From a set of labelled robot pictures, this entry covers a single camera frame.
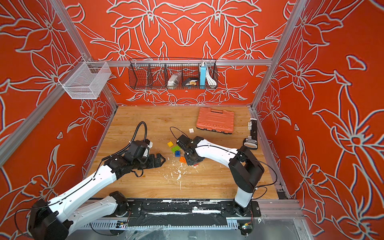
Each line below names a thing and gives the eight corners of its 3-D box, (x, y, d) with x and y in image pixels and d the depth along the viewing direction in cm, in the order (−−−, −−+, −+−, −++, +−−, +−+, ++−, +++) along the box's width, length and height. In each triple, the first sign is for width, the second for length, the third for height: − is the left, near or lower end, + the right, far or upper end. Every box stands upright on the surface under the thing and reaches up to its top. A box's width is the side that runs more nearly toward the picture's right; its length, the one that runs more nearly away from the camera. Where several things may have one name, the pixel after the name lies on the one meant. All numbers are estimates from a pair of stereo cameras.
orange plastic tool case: (195, 130, 106) (195, 125, 102) (198, 111, 118) (199, 106, 114) (232, 135, 103) (234, 130, 99) (232, 115, 115) (233, 110, 111)
